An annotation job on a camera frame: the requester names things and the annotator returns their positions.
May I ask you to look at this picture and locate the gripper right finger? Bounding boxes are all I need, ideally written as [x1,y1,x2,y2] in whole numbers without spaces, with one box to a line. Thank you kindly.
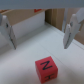
[62,7,84,50]

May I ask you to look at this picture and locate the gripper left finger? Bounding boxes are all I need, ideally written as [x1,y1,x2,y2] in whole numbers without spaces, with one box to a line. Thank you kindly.
[0,13,18,51]

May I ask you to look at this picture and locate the pink block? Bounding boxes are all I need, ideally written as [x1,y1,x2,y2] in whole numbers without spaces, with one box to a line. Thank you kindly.
[34,57,59,84]

